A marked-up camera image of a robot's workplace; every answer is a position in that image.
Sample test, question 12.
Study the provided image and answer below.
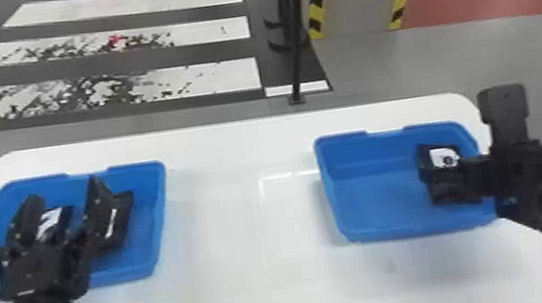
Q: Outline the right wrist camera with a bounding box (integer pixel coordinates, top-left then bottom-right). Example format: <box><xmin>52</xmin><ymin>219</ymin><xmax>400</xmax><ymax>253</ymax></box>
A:
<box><xmin>474</xmin><ymin>81</ymin><xmax>534</xmax><ymax>149</ymax></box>

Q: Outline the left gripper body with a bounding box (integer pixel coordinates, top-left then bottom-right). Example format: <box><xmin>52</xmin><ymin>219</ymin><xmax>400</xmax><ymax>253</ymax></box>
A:
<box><xmin>0</xmin><ymin>229</ymin><xmax>98</xmax><ymax>303</ymax></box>

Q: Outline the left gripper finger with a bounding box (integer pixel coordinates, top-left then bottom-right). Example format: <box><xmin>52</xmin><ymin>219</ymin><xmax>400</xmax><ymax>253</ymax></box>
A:
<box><xmin>1</xmin><ymin>192</ymin><xmax>53</xmax><ymax>251</ymax></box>
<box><xmin>76</xmin><ymin>171</ymin><xmax>123</xmax><ymax>253</ymax></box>

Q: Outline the blue tray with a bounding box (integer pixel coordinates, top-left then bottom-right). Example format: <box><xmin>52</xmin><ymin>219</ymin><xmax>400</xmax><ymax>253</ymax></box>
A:
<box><xmin>311</xmin><ymin>113</ymin><xmax>504</xmax><ymax>250</ymax></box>
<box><xmin>0</xmin><ymin>158</ymin><xmax>182</xmax><ymax>302</ymax></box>

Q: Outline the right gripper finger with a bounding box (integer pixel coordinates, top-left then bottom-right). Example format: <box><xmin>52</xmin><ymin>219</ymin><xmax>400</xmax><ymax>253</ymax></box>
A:
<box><xmin>456</xmin><ymin>152</ymin><xmax>490</xmax><ymax>180</ymax></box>
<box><xmin>427</xmin><ymin>172</ymin><xmax>488</xmax><ymax>209</ymax></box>

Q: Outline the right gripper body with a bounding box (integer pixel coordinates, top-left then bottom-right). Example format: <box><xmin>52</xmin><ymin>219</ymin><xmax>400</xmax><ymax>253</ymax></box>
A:
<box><xmin>477</xmin><ymin>138</ymin><xmax>534</xmax><ymax>213</ymax></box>

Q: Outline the black post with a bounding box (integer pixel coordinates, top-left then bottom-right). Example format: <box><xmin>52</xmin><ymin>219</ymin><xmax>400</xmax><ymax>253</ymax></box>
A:
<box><xmin>260</xmin><ymin>0</ymin><xmax>323</xmax><ymax>109</ymax></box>

